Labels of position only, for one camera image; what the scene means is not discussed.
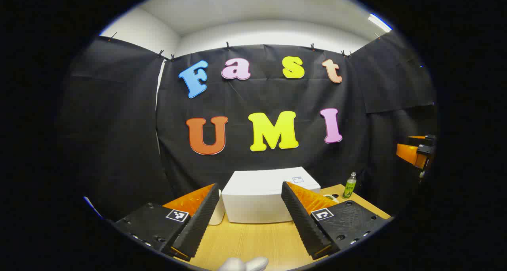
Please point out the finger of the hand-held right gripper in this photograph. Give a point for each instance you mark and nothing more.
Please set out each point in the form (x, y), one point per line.
(418, 138)
(408, 153)

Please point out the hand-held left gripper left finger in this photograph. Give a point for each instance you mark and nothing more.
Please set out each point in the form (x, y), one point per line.
(200, 223)

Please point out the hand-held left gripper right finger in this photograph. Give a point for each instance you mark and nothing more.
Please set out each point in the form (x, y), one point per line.
(303, 223)

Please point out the white microwave oven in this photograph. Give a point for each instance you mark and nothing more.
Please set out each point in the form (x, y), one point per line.
(253, 199)

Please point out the white toaster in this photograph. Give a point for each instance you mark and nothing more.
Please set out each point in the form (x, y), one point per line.
(218, 216)

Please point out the white sectioned snack dish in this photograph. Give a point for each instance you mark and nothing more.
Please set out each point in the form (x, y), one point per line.
(332, 198)

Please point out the green drink bottle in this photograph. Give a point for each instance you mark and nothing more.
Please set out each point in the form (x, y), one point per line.
(349, 187)

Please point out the ceiling light panel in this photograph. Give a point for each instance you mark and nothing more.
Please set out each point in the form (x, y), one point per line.
(379, 22)

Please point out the black backdrop cloth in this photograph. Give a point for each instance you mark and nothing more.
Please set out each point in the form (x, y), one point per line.
(253, 96)

